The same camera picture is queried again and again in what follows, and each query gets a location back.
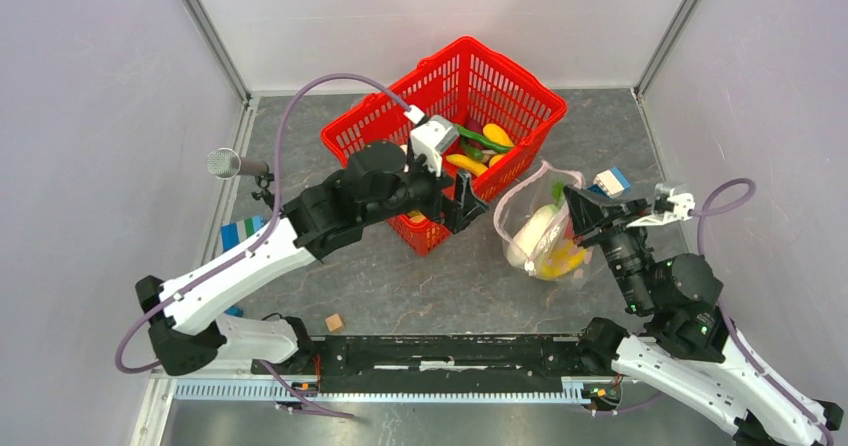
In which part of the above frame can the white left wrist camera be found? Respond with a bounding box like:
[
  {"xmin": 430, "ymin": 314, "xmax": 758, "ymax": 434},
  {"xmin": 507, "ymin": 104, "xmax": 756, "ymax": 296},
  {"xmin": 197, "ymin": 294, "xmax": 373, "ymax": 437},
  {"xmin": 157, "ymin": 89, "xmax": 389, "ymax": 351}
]
[{"xmin": 404, "ymin": 105, "xmax": 459, "ymax": 177}]

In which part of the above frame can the red blue toy block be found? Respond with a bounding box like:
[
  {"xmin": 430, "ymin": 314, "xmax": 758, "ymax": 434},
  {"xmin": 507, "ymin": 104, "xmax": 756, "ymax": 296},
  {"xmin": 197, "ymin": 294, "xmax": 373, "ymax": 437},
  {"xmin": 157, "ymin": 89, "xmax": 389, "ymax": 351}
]
[{"xmin": 225, "ymin": 306, "xmax": 244, "ymax": 317}]

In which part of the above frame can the white blue toy block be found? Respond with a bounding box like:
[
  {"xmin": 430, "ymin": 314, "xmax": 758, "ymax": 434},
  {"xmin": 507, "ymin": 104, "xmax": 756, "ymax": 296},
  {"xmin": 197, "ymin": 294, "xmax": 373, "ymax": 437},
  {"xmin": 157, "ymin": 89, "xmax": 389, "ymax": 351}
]
[{"xmin": 589, "ymin": 167, "xmax": 631, "ymax": 198}]

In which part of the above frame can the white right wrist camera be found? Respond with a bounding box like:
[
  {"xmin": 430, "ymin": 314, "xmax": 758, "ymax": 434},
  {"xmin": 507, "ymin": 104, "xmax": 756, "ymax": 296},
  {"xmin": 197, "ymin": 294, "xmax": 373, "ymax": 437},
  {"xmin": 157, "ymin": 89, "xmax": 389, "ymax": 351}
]
[{"xmin": 627, "ymin": 183, "xmax": 695, "ymax": 228}]

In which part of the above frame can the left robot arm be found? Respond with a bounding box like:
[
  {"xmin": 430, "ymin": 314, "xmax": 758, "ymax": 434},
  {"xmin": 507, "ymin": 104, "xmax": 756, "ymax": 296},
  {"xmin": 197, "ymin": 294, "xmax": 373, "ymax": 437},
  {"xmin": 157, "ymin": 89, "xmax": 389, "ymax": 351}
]
[{"xmin": 136, "ymin": 141, "xmax": 488, "ymax": 376}]

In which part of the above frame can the yellow toy lemon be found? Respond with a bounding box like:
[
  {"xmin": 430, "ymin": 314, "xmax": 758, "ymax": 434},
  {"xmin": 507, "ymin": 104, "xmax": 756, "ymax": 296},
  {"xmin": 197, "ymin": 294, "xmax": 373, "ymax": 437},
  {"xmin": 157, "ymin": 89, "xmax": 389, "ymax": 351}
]
[{"xmin": 483, "ymin": 123, "xmax": 515, "ymax": 149}]

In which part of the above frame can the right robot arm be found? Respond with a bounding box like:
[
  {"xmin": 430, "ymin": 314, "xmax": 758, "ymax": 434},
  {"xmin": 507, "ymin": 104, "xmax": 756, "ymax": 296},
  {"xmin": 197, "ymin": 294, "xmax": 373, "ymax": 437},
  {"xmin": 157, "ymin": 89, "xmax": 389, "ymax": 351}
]
[{"xmin": 563, "ymin": 184, "xmax": 844, "ymax": 445}]

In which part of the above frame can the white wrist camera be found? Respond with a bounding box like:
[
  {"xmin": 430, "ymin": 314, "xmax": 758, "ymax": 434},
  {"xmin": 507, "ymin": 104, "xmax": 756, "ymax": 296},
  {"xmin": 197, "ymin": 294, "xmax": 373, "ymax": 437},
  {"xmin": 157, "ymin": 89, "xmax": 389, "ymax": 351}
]
[
  {"xmin": 404, "ymin": 105, "xmax": 459, "ymax": 177},
  {"xmin": 627, "ymin": 183, "xmax": 695, "ymax": 228}
]

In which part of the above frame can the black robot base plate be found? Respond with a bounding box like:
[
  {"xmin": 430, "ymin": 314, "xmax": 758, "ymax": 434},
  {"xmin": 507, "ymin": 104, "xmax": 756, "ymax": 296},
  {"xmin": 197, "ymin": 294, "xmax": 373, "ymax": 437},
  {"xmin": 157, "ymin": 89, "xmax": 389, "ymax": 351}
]
[{"xmin": 251, "ymin": 334, "xmax": 615, "ymax": 395}]

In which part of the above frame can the red plastic basket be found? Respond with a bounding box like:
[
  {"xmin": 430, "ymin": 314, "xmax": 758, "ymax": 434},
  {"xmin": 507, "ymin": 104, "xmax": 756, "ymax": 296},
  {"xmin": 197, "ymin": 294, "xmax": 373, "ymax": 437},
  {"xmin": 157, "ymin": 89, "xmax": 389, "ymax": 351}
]
[{"xmin": 321, "ymin": 37, "xmax": 567, "ymax": 255}]

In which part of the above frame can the small wooden cube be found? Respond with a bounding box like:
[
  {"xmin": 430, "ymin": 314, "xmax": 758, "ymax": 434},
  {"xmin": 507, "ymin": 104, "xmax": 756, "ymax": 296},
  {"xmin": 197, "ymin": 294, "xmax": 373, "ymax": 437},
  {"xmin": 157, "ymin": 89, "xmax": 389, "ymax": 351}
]
[{"xmin": 325, "ymin": 314, "xmax": 345, "ymax": 334}]

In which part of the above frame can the yellow toy banana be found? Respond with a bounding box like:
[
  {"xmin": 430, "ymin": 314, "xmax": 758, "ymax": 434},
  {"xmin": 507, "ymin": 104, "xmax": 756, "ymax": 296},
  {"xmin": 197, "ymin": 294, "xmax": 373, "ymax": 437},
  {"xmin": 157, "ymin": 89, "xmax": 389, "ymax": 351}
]
[{"xmin": 536, "ymin": 239, "xmax": 588, "ymax": 280}]

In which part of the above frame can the white toy radish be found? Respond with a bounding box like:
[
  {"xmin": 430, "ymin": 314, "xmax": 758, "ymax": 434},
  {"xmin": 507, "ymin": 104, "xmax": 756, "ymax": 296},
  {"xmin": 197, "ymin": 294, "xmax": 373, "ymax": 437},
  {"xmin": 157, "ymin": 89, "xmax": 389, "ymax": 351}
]
[{"xmin": 505, "ymin": 204, "xmax": 563, "ymax": 267}]

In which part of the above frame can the clear zip top bag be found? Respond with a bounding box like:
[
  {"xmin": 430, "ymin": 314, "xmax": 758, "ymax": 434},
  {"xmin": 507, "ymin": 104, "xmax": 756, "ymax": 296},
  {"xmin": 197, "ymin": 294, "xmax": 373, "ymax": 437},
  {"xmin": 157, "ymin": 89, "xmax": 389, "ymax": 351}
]
[{"xmin": 493, "ymin": 161, "xmax": 592, "ymax": 287}]

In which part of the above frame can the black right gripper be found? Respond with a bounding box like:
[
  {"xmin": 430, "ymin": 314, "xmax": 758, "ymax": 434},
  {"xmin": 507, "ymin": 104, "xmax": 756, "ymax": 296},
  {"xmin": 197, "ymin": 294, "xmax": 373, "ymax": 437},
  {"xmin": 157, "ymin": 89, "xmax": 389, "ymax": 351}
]
[{"xmin": 559, "ymin": 183, "xmax": 651, "ymax": 311}]

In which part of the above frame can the yellow toy chili pepper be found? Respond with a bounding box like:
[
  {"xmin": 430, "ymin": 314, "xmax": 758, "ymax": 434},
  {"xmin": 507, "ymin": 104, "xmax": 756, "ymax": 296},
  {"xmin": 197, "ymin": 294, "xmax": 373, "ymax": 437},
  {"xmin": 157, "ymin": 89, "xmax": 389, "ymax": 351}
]
[{"xmin": 445, "ymin": 154, "xmax": 488, "ymax": 177}]

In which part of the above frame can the blue green white block stack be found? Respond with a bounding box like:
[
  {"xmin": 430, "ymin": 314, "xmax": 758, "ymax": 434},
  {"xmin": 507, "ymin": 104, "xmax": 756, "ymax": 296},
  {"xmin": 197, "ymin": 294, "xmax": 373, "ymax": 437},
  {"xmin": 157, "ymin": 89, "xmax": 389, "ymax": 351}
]
[{"xmin": 219, "ymin": 215, "xmax": 266, "ymax": 252}]

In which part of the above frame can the silver mesh microphone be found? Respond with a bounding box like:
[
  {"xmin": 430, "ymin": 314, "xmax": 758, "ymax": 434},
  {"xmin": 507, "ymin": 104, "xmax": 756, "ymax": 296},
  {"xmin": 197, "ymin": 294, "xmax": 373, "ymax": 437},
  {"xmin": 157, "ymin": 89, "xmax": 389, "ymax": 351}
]
[{"xmin": 206, "ymin": 148, "xmax": 270, "ymax": 179}]

